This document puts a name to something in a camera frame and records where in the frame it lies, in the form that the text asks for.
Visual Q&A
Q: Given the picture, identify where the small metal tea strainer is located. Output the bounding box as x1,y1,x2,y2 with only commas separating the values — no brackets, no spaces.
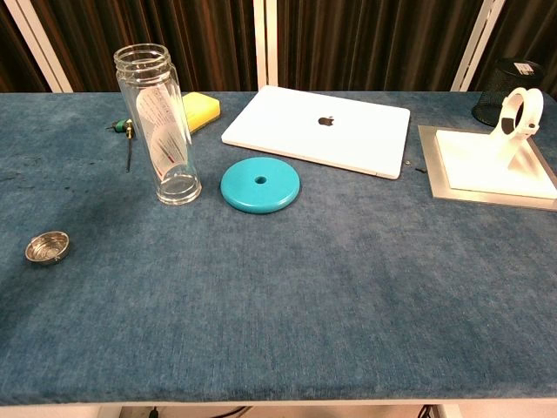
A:
24,231,71,264

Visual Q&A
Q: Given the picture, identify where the clear glass jar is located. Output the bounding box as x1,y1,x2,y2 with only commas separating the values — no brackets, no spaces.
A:
113,43,204,206

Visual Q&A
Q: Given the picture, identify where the teal round disc with hole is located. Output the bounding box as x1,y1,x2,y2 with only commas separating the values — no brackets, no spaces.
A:
219,157,301,215

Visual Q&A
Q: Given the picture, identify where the white closed laptop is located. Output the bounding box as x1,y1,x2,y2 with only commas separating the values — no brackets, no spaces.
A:
220,84,412,180

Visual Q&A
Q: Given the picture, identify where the blue table cloth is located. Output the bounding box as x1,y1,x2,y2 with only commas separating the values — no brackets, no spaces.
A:
0,90,557,405

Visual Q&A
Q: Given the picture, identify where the yellow sponge block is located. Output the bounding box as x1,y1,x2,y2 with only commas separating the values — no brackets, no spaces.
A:
181,91,221,134

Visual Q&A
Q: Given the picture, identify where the dark pleated curtain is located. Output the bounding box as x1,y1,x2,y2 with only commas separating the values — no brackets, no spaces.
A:
0,0,557,93

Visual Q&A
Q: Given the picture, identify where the black mesh pen holder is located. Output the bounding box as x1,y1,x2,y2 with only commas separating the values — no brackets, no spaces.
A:
472,57,547,128

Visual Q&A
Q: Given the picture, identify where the silver square base plate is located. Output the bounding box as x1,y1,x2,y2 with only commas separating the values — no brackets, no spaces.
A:
417,125,557,212

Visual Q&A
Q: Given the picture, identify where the green handled hex key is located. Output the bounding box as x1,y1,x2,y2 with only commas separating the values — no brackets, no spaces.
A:
105,118,137,174

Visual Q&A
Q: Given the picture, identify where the white upright frame post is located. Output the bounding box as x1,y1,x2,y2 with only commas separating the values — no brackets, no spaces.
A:
253,0,279,92

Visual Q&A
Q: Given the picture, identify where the white stand with ring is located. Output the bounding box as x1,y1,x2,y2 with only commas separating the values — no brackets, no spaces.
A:
434,87,557,196

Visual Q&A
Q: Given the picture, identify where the white slanted frame post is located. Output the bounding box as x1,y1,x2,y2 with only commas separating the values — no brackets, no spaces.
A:
2,0,73,93
450,0,517,92

